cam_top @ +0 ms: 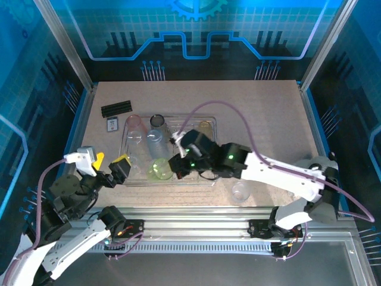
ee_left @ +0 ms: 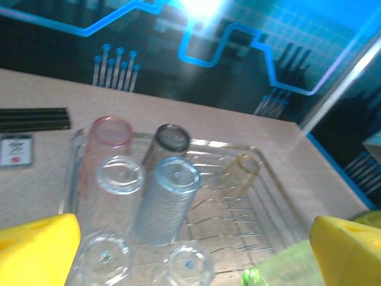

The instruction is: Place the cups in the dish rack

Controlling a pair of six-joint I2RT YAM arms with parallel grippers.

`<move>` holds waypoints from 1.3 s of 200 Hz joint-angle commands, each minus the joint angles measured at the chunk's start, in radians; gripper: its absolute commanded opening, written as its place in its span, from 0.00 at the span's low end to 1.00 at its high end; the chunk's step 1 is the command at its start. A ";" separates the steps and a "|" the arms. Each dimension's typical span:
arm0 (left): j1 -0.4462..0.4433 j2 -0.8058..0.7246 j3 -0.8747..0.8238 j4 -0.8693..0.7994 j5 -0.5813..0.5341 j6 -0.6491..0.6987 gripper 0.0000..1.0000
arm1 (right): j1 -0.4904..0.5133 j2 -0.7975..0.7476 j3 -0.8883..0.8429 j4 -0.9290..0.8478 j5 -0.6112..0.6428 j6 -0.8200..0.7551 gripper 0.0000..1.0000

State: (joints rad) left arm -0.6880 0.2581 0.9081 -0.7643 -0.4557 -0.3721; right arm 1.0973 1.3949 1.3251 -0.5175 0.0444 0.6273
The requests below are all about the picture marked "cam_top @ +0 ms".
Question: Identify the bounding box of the chrome wire dish rack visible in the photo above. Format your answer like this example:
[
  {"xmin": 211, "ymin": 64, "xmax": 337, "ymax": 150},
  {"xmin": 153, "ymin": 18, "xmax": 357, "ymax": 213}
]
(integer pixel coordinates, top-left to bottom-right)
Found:
[{"xmin": 120, "ymin": 114, "xmax": 218, "ymax": 188}]

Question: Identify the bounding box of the green small plastic cup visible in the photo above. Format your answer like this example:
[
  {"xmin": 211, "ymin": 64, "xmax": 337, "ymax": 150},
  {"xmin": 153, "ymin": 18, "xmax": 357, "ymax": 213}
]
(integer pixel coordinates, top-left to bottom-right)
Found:
[{"xmin": 146, "ymin": 157, "xmax": 174, "ymax": 182}]

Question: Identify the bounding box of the blue tall plastic cup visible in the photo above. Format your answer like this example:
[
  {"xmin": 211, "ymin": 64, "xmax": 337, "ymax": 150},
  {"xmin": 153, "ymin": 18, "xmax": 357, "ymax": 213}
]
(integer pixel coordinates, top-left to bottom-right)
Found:
[{"xmin": 145, "ymin": 129, "xmax": 171, "ymax": 160}]

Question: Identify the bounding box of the orange small plastic cup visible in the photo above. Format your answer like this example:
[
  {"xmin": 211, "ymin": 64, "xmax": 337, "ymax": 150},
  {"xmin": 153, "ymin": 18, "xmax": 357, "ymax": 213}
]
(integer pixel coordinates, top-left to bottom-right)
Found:
[{"xmin": 197, "ymin": 120, "xmax": 214, "ymax": 141}]

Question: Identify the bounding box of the grey tall plastic cup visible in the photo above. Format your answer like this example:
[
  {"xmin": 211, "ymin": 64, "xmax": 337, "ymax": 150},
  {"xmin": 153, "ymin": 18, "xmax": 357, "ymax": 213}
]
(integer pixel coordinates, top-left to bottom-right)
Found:
[{"xmin": 149, "ymin": 114, "xmax": 169, "ymax": 132}]

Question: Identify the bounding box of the pink tall plastic cup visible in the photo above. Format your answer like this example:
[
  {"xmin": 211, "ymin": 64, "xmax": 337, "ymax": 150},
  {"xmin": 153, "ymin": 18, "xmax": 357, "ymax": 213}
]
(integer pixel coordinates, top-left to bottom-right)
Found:
[{"xmin": 124, "ymin": 114, "xmax": 147, "ymax": 135}]

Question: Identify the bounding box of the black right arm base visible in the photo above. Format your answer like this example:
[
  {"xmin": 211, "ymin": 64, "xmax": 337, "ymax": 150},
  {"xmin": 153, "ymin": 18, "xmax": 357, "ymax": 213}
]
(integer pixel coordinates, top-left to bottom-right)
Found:
[{"xmin": 248, "ymin": 219, "xmax": 304, "ymax": 239}]

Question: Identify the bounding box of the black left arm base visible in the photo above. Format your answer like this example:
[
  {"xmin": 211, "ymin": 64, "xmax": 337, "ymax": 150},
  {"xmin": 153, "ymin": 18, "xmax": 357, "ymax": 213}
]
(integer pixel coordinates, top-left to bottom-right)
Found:
[{"xmin": 98, "ymin": 219, "xmax": 146, "ymax": 239}]

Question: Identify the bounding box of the black ridged strip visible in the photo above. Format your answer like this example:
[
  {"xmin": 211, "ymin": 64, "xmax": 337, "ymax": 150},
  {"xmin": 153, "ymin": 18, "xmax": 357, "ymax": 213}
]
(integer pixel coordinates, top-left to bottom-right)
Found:
[{"xmin": 100, "ymin": 100, "xmax": 133, "ymax": 118}]

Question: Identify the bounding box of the small black connector box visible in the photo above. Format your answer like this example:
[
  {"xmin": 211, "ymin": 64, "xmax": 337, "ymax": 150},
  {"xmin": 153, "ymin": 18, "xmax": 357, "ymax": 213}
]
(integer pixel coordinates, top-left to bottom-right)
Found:
[
  {"xmin": 272, "ymin": 241, "xmax": 294, "ymax": 259},
  {"xmin": 102, "ymin": 238, "xmax": 126, "ymax": 260}
]

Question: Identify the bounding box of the grey metal bottom plate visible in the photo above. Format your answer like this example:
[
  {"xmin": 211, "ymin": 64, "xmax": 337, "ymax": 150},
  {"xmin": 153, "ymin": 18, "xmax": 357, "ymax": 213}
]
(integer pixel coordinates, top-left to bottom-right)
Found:
[{"xmin": 17, "ymin": 232, "xmax": 376, "ymax": 286}]

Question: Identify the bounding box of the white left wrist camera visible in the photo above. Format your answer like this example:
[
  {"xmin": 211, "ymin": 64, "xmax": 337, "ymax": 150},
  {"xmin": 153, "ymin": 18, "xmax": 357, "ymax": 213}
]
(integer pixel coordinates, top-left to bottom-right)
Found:
[{"xmin": 63, "ymin": 145, "xmax": 98, "ymax": 177}]

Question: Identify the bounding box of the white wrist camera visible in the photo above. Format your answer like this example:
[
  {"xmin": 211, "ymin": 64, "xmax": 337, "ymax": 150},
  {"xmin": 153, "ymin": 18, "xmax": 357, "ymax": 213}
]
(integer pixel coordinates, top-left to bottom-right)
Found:
[
  {"xmin": 63, "ymin": 145, "xmax": 98, "ymax": 177},
  {"xmin": 170, "ymin": 130, "xmax": 197, "ymax": 158}
]

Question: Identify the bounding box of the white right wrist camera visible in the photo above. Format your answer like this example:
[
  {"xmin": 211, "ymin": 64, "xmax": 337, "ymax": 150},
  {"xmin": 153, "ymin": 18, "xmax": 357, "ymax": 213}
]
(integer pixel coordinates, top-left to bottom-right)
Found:
[{"xmin": 170, "ymin": 130, "xmax": 197, "ymax": 158}]

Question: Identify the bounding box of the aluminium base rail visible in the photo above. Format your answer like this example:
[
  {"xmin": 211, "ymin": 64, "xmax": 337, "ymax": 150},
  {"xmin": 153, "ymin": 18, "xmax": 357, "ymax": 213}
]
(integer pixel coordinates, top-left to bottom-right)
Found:
[{"xmin": 35, "ymin": 207, "xmax": 357, "ymax": 244}]

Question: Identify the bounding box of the aluminium table side rail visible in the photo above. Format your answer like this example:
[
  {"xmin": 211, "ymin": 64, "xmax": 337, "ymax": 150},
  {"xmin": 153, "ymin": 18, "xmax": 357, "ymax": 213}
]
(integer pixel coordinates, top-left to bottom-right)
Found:
[
  {"xmin": 297, "ymin": 82, "xmax": 352, "ymax": 217},
  {"xmin": 49, "ymin": 83, "xmax": 99, "ymax": 217}
]

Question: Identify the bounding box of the grey slotted cable duct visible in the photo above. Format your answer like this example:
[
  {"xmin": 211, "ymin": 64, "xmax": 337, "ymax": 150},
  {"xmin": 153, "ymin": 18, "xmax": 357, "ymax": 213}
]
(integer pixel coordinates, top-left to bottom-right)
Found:
[{"xmin": 46, "ymin": 243, "xmax": 276, "ymax": 254}]

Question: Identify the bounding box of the aluminium frame post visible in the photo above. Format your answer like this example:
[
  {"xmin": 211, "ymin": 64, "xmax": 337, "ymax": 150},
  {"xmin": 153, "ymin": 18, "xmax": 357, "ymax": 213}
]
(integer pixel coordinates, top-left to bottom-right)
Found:
[
  {"xmin": 299, "ymin": 0, "xmax": 360, "ymax": 90},
  {"xmin": 32, "ymin": 0, "xmax": 95, "ymax": 90}
]

